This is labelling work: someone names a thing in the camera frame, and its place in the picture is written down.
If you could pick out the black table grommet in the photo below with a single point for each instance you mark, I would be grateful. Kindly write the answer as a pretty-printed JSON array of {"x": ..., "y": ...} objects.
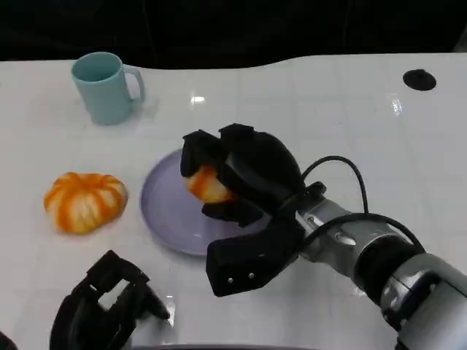
[{"x": 419, "y": 79}]

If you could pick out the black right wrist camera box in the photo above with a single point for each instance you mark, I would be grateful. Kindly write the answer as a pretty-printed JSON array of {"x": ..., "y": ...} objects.
[{"x": 248, "y": 262}]

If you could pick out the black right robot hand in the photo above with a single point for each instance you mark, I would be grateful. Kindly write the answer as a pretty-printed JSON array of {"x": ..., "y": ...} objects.
[{"x": 262, "y": 164}]

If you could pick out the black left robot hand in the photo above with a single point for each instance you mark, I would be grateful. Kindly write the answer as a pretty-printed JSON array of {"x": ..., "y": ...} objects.
[{"x": 84, "y": 313}]

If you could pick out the pale green mug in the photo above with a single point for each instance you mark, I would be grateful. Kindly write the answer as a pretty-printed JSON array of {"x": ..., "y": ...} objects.
[{"x": 106, "y": 98}]

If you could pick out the lilac plate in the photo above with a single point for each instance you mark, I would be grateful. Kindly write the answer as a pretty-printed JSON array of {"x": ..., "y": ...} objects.
[{"x": 164, "y": 204}]

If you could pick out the black backdrop cloth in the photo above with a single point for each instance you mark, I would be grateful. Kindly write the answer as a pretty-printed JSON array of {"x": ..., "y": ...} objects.
[{"x": 219, "y": 29}]

